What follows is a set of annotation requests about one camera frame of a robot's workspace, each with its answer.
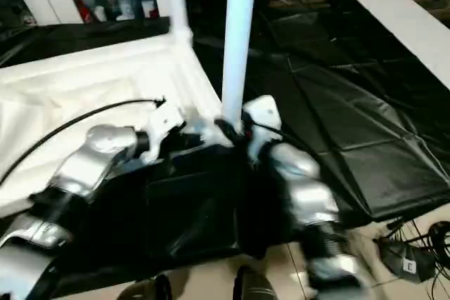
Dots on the white plastic table top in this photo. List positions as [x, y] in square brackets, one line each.
[91, 82]

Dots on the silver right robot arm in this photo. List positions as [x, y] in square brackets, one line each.
[309, 201]

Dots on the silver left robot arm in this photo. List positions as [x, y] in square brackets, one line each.
[84, 173]

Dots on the black plastic mat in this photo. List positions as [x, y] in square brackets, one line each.
[351, 103]

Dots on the person's black shoes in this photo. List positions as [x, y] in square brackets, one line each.
[144, 289]
[254, 284]

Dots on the red bottle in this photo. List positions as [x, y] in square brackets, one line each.
[83, 10]

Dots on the white flat board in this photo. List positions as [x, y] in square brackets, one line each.
[411, 33]

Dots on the black power adapter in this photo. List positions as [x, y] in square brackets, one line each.
[408, 261]

